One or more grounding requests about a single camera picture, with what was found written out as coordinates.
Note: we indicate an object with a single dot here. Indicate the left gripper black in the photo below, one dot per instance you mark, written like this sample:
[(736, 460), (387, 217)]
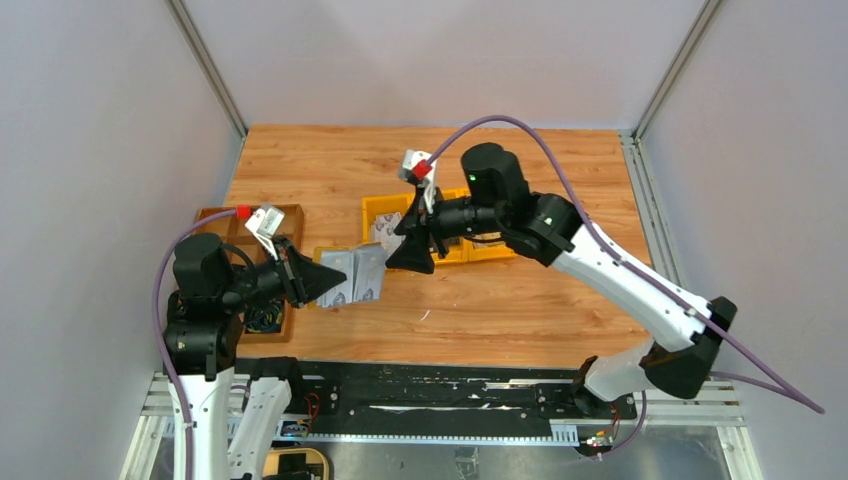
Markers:
[(290, 273)]

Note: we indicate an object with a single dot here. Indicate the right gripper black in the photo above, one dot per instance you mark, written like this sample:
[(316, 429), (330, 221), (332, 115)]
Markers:
[(428, 228)]

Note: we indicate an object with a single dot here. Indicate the yellow leather card holder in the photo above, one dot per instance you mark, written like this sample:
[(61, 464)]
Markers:
[(364, 268)]

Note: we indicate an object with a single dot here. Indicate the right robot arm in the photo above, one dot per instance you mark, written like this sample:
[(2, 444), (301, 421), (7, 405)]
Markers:
[(685, 328)]

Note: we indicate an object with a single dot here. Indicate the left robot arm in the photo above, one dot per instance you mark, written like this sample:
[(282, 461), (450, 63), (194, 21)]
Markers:
[(201, 338)]

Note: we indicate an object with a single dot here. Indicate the cards in yellow bin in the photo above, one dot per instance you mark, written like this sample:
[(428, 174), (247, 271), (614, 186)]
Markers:
[(382, 231)]

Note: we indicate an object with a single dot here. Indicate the wooden compartment tray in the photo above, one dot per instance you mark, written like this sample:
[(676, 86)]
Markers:
[(233, 231)]

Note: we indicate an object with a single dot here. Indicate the yellow plastic bin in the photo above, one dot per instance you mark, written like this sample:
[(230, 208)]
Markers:
[(480, 247)]

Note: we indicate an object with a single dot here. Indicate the yellow tray with phone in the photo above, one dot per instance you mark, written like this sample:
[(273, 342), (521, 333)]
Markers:
[(297, 463)]

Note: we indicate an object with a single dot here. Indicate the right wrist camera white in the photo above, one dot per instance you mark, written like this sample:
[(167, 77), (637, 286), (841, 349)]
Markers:
[(417, 169)]

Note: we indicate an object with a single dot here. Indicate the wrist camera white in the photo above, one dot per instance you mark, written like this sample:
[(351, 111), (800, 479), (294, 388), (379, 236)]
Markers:
[(417, 169), (263, 225)]

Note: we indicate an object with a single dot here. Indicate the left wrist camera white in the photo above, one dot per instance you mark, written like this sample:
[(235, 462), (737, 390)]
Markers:
[(263, 225)]

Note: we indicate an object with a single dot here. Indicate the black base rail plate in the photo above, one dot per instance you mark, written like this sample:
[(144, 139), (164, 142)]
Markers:
[(418, 402)]

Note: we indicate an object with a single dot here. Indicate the aluminium frame rails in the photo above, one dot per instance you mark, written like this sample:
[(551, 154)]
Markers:
[(707, 433)]

